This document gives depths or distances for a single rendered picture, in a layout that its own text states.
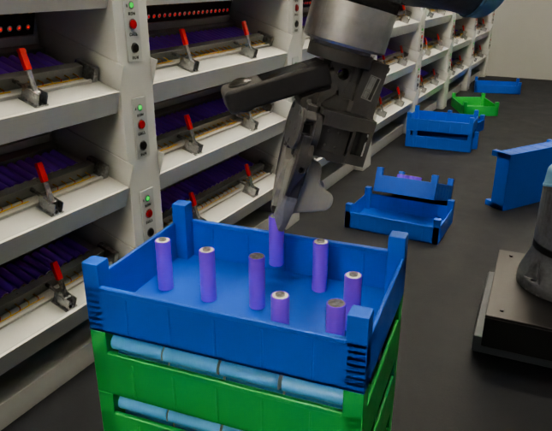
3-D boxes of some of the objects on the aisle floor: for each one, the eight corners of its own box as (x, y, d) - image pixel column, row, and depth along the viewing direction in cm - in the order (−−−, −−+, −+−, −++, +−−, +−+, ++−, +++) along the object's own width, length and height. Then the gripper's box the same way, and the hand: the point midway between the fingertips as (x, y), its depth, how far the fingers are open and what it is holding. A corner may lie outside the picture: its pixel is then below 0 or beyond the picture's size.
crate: (396, 191, 224) (400, 171, 223) (451, 201, 215) (454, 179, 214) (372, 190, 197) (376, 166, 196) (434, 200, 188) (438, 174, 187)
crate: (452, 222, 196) (454, 199, 193) (437, 245, 180) (440, 220, 177) (365, 207, 209) (366, 185, 206) (344, 227, 193) (345, 203, 190)
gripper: (400, 67, 60) (340, 254, 67) (370, 55, 70) (320, 221, 77) (321, 45, 58) (266, 241, 65) (301, 36, 68) (255, 208, 75)
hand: (276, 215), depth 70 cm, fingers closed, pressing on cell
